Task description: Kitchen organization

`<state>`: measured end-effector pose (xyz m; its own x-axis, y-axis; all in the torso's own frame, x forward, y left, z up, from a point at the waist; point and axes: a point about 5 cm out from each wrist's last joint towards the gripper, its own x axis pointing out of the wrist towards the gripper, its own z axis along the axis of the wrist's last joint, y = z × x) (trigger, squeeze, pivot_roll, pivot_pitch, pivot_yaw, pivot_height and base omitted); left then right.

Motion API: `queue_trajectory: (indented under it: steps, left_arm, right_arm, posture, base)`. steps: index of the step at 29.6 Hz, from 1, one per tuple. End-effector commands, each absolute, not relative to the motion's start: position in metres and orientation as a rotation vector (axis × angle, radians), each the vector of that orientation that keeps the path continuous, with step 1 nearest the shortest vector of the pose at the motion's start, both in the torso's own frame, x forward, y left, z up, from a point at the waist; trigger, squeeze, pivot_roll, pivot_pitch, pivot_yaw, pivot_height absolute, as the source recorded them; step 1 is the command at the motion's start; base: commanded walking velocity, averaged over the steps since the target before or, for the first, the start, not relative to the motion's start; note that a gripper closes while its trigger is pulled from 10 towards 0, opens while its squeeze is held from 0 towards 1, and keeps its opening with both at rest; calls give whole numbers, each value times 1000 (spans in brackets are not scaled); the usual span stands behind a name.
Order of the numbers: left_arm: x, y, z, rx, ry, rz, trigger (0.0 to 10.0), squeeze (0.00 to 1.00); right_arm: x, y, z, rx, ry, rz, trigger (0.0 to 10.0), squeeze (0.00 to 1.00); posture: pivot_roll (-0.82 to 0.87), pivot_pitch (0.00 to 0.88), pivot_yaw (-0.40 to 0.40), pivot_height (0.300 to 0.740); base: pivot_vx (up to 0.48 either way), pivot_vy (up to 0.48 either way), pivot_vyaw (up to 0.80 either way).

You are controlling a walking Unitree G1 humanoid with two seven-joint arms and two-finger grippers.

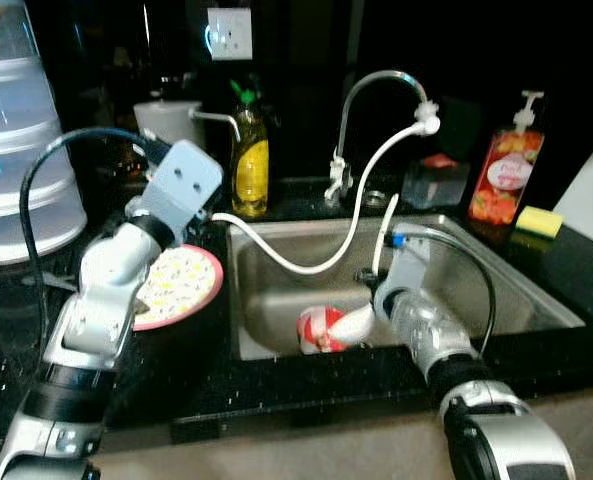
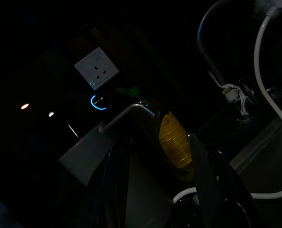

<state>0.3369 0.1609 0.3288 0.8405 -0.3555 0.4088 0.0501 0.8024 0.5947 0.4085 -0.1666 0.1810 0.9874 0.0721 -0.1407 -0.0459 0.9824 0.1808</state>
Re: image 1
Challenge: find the yellow dish soap bottle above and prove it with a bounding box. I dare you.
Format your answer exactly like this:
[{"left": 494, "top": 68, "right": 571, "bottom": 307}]
[{"left": 228, "top": 81, "right": 271, "bottom": 220}]

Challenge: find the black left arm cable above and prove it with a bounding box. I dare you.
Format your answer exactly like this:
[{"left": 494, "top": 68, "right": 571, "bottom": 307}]
[{"left": 17, "top": 126, "right": 173, "bottom": 333}]

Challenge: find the white wall socket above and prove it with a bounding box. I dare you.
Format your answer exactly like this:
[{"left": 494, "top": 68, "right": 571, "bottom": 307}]
[{"left": 205, "top": 7, "right": 255, "bottom": 62}]

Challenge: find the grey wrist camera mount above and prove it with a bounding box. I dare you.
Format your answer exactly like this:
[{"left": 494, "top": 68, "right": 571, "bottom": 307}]
[
  {"left": 375, "top": 227, "right": 433, "bottom": 303},
  {"left": 140, "top": 139, "right": 225, "bottom": 223}
]

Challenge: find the white stacked plastic food cover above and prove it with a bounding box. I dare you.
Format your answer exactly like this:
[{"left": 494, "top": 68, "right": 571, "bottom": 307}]
[{"left": 0, "top": 0, "right": 88, "bottom": 267}]

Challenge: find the small clear container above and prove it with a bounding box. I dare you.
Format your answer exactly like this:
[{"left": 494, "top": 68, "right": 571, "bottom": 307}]
[{"left": 400, "top": 152, "right": 471, "bottom": 210}]

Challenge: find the red and white bowl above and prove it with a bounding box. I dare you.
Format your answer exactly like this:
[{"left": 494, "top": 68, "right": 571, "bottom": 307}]
[{"left": 295, "top": 305, "right": 350, "bottom": 355}]

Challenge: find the chrome gooseneck faucet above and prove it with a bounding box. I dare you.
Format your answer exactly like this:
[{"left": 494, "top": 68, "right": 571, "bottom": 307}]
[{"left": 325, "top": 69, "right": 433, "bottom": 207}]

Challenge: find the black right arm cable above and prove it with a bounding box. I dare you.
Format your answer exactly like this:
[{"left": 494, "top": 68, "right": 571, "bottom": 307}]
[{"left": 390, "top": 226, "right": 499, "bottom": 358}]

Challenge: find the grey jug with red label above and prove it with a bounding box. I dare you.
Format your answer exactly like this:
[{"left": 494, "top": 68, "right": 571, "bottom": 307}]
[{"left": 133, "top": 99, "right": 243, "bottom": 217}]

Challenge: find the stainless steel sink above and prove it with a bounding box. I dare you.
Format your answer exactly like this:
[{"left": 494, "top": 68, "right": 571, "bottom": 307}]
[{"left": 225, "top": 212, "right": 588, "bottom": 362}]

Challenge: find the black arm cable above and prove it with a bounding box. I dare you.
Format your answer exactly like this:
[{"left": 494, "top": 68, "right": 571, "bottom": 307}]
[
  {"left": 17, "top": 126, "right": 173, "bottom": 333},
  {"left": 390, "top": 226, "right": 499, "bottom": 358}
]

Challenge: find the yellow sponge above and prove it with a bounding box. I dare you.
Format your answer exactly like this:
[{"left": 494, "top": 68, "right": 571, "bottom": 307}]
[{"left": 515, "top": 206, "right": 565, "bottom": 240}]

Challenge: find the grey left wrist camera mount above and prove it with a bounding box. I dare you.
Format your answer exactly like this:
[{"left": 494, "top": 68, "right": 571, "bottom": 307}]
[{"left": 140, "top": 139, "right": 225, "bottom": 223}]

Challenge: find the white flexible hose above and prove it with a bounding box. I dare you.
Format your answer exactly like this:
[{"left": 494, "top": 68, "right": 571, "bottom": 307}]
[{"left": 210, "top": 110, "right": 443, "bottom": 277}]

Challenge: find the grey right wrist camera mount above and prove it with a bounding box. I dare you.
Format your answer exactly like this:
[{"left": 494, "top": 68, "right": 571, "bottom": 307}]
[{"left": 375, "top": 227, "right": 433, "bottom": 303}]

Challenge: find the white board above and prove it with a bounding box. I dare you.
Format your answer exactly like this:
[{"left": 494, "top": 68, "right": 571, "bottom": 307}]
[{"left": 553, "top": 138, "right": 593, "bottom": 252}]

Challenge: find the floral plate with pink rim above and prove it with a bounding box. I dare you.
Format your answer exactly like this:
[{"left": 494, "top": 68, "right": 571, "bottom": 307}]
[{"left": 130, "top": 244, "right": 225, "bottom": 333}]

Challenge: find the peach hand soap pump bottle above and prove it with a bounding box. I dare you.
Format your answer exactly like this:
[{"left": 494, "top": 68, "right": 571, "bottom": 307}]
[{"left": 465, "top": 90, "right": 548, "bottom": 227}]

